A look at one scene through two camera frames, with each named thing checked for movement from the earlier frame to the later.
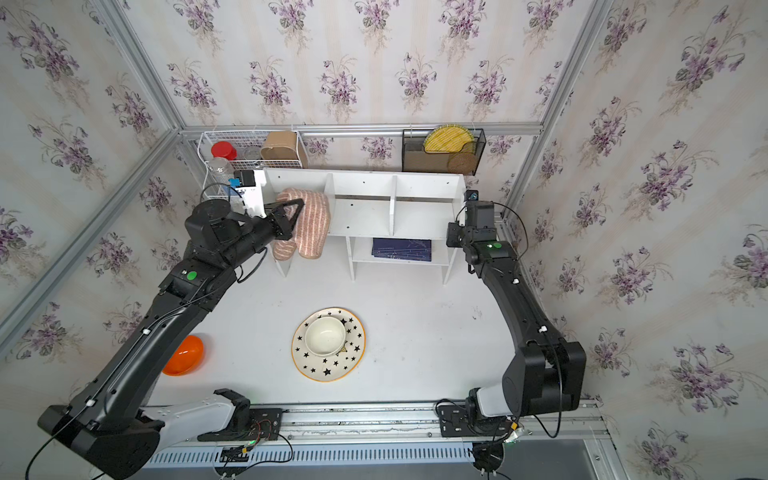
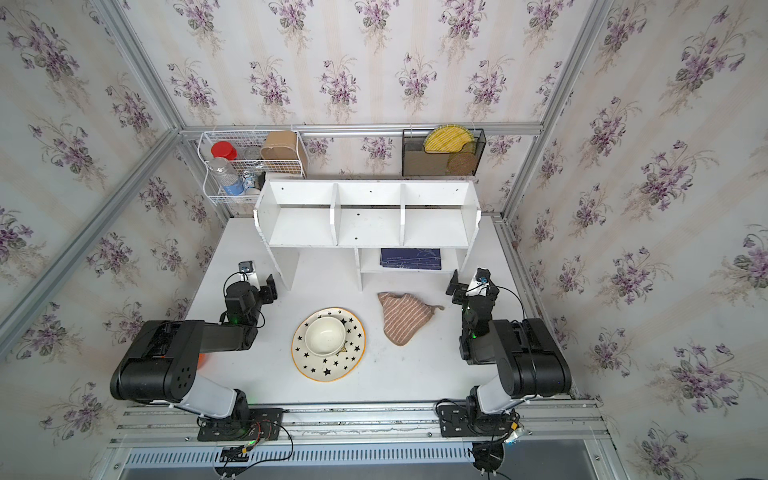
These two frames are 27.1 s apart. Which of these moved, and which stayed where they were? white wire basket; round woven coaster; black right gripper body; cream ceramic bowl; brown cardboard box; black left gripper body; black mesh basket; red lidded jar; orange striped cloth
Moved: black left gripper body; black right gripper body; orange striped cloth
Stayed: black mesh basket; round woven coaster; cream ceramic bowl; red lidded jar; brown cardboard box; white wire basket
